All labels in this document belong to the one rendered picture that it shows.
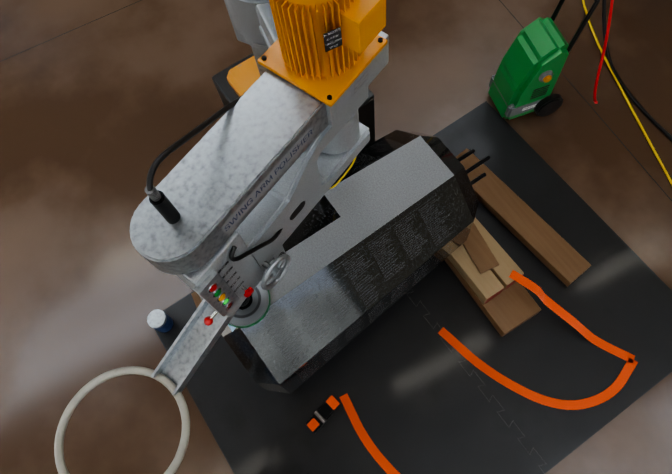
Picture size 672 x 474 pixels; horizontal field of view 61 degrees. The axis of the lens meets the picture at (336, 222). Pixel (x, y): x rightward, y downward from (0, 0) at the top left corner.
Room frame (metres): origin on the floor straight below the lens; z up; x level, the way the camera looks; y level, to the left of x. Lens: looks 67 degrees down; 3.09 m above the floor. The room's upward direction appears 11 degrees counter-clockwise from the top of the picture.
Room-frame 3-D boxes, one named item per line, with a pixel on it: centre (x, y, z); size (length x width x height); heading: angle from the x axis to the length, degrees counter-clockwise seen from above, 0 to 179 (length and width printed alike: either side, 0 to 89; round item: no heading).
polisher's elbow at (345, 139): (1.15, -0.05, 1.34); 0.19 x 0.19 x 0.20
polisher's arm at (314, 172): (0.96, 0.13, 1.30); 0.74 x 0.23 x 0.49; 133
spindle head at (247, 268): (0.76, 0.37, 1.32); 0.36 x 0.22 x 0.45; 133
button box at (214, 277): (0.57, 0.41, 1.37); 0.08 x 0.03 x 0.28; 133
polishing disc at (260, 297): (0.70, 0.43, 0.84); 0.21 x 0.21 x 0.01
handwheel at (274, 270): (0.70, 0.26, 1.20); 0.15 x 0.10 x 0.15; 133
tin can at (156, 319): (0.91, 1.04, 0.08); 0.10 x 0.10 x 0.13
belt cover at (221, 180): (0.94, 0.17, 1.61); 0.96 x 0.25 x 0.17; 133
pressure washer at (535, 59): (1.92, -1.27, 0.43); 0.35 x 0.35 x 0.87; 9
